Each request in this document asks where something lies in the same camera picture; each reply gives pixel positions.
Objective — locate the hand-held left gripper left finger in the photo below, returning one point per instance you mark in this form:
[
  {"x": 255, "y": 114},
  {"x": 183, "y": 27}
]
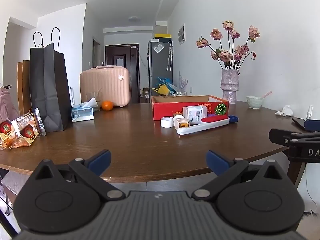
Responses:
[{"x": 100, "y": 160}]

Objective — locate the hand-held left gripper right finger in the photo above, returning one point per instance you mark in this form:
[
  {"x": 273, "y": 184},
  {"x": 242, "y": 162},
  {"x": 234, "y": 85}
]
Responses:
[{"x": 217, "y": 162}]

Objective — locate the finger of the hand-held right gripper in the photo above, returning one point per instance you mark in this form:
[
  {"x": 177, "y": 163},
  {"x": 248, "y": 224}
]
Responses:
[
  {"x": 313, "y": 125},
  {"x": 278, "y": 136}
]

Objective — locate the white tray with red pad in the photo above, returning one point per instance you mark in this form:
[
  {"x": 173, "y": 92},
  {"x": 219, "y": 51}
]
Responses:
[{"x": 200, "y": 129}]

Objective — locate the blue round lid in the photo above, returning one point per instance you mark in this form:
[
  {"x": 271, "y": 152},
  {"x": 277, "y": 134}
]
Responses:
[{"x": 233, "y": 119}]

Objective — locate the purple round lid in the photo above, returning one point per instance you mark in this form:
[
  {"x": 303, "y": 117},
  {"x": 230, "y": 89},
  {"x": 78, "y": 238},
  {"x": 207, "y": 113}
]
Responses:
[{"x": 212, "y": 115}]

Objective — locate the small yellow white box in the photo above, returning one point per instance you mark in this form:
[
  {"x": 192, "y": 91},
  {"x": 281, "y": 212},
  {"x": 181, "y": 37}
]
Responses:
[{"x": 181, "y": 124}]

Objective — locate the white pill bottle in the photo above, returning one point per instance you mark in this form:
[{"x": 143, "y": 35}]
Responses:
[{"x": 193, "y": 113}]

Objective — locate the white round lid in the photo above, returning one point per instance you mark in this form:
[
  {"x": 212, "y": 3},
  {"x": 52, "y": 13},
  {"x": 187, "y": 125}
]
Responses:
[{"x": 166, "y": 123}]

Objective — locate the red cardboard box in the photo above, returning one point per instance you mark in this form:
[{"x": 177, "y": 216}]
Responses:
[{"x": 165, "y": 108}]

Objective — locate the small white spray bottle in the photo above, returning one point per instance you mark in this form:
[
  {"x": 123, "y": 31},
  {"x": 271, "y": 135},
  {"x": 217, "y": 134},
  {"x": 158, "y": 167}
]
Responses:
[{"x": 310, "y": 112}]

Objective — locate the black phone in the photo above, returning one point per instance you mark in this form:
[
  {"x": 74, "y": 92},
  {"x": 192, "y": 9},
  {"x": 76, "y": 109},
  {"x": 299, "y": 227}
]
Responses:
[{"x": 298, "y": 123}]

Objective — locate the wooden table leg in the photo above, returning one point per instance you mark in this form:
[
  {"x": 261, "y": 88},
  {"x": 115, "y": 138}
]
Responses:
[{"x": 296, "y": 176}]

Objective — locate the crumpled white tissue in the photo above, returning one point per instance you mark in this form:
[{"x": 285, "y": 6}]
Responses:
[{"x": 284, "y": 111}]

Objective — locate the pale green bowl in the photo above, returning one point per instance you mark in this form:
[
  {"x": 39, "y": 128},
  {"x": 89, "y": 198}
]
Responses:
[{"x": 255, "y": 103}]

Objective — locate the pink spoon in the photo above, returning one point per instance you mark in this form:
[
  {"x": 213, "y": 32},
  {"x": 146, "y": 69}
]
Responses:
[{"x": 267, "y": 94}]

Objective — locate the blue tissue box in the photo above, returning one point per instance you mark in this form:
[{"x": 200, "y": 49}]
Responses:
[{"x": 82, "y": 114}]

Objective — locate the orange fruit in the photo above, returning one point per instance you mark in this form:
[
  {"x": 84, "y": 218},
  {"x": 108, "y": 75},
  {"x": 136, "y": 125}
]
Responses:
[{"x": 107, "y": 105}]

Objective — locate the clear glass cup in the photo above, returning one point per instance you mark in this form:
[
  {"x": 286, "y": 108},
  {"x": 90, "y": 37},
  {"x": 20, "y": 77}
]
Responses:
[{"x": 92, "y": 96}]

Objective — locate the purple textured vase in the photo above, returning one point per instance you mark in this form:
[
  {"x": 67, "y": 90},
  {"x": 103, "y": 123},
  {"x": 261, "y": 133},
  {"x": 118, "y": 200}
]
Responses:
[{"x": 230, "y": 87}]

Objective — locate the silver snack packet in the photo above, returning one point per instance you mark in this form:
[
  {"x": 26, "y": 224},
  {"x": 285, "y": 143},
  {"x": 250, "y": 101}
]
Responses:
[{"x": 39, "y": 121}]

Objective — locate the pink suitcase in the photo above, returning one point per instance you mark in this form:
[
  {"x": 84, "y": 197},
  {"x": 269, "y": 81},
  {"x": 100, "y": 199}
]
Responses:
[{"x": 107, "y": 85}]

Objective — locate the orange snack packet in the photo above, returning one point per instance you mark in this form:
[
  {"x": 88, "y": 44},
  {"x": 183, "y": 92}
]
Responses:
[
  {"x": 7, "y": 132},
  {"x": 26, "y": 130}
]

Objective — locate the black paper bag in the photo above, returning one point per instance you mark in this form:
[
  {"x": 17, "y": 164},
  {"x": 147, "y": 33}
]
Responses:
[{"x": 50, "y": 92}]

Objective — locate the white plastic rack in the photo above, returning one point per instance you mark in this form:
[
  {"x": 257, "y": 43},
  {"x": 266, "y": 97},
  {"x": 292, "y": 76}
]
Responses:
[{"x": 181, "y": 85}]

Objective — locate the blue yellow hangers pile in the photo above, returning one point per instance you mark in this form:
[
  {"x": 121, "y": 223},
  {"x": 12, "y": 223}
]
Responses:
[{"x": 162, "y": 86}]

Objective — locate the grey chair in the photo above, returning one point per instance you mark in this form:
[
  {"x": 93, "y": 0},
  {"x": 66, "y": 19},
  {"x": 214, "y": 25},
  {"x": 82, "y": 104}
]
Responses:
[{"x": 8, "y": 183}]

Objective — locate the brown paper bag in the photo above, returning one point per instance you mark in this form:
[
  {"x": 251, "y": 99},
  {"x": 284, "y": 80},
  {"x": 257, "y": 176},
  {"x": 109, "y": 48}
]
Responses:
[{"x": 25, "y": 87}]

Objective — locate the interior doorway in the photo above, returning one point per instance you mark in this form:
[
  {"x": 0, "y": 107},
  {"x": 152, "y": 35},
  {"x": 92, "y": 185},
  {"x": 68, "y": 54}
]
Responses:
[{"x": 96, "y": 53}]

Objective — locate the dark brown entrance door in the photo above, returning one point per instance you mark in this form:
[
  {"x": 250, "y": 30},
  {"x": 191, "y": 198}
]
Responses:
[{"x": 120, "y": 55}]

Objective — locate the pink jacket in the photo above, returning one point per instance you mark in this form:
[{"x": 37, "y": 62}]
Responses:
[{"x": 7, "y": 105}]

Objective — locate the grey refrigerator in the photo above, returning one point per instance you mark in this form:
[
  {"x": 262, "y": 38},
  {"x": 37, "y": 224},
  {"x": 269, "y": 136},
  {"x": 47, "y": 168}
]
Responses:
[{"x": 157, "y": 66}]

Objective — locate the clear folded umbrella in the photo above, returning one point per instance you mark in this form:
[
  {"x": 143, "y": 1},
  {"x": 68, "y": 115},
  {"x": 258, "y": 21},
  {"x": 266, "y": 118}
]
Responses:
[{"x": 170, "y": 57}]

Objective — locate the white fridge note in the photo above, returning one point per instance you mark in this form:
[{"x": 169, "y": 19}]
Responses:
[{"x": 158, "y": 47}]

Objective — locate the round ceiling light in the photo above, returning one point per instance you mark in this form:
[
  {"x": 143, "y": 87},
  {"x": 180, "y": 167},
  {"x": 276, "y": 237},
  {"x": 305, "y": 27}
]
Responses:
[{"x": 134, "y": 19}]

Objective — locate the beige box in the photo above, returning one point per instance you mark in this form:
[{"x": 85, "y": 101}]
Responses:
[{"x": 161, "y": 27}]

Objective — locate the white wall panel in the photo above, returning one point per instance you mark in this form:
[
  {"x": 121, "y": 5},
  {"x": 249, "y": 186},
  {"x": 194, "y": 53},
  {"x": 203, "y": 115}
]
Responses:
[{"x": 182, "y": 34}]

